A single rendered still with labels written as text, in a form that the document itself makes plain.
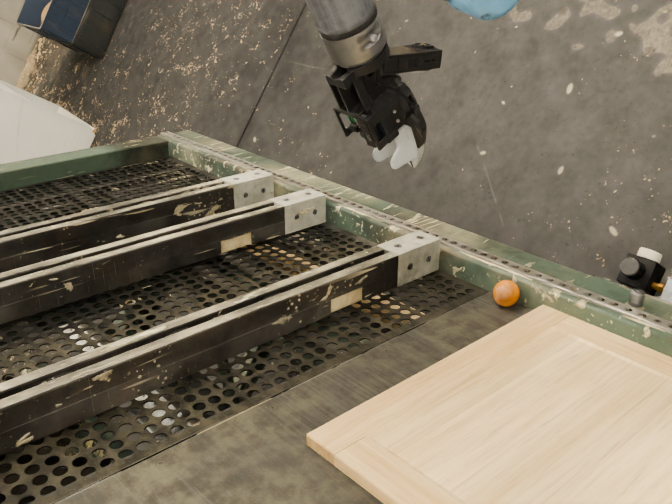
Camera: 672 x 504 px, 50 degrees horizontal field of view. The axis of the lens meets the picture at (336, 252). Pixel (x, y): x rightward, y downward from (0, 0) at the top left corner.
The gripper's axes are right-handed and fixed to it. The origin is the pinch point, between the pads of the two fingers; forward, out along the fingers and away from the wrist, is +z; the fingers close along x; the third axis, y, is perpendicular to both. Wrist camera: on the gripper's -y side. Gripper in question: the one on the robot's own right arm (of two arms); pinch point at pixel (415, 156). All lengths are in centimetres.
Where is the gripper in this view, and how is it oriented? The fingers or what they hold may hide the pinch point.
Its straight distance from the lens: 105.6
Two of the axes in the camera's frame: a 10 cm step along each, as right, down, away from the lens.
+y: -6.9, 6.7, -2.7
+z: 3.5, 6.3, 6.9
